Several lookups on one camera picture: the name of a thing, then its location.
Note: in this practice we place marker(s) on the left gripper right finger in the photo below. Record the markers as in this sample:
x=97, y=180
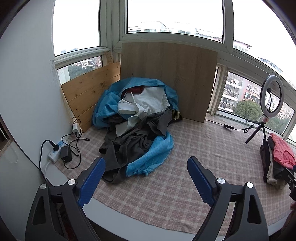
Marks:
x=248, y=221

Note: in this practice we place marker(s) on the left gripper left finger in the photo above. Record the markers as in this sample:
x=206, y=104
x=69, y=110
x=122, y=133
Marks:
x=57, y=211

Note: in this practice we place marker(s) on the beige folded garment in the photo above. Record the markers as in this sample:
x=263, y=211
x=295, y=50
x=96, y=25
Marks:
x=274, y=177

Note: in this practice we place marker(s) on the pink folded garment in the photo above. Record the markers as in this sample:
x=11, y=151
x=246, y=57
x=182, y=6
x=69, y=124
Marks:
x=282, y=152

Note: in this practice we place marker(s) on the dark folded garment stack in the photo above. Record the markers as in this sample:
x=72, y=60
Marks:
x=266, y=154

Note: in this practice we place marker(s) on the white power strip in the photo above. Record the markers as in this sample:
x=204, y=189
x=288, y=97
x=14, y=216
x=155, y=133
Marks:
x=54, y=155

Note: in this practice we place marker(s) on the black power adapter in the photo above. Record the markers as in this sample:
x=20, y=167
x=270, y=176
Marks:
x=66, y=154

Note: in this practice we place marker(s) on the pink plaid table cloth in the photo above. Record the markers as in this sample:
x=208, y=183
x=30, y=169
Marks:
x=167, y=197

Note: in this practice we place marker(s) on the dark grey garment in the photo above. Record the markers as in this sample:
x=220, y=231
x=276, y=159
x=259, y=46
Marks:
x=138, y=151

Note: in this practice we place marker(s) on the pine plank panel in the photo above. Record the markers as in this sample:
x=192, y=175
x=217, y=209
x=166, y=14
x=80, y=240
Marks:
x=83, y=92

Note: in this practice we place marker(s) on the black garment yellow stripes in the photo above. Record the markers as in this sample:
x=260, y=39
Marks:
x=176, y=115

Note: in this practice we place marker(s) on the large wooden board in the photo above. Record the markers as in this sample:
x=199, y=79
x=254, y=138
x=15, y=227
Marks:
x=189, y=70

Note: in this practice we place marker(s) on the black inline cable remote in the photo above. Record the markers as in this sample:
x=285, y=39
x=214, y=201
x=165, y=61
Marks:
x=229, y=127

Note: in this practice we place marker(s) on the white wall charger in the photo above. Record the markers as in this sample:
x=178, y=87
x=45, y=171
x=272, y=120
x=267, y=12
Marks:
x=76, y=129

